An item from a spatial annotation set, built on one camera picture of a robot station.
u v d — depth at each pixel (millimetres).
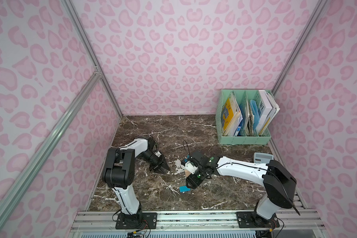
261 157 930
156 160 804
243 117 927
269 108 884
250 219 730
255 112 881
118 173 501
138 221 665
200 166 663
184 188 798
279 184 420
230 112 944
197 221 750
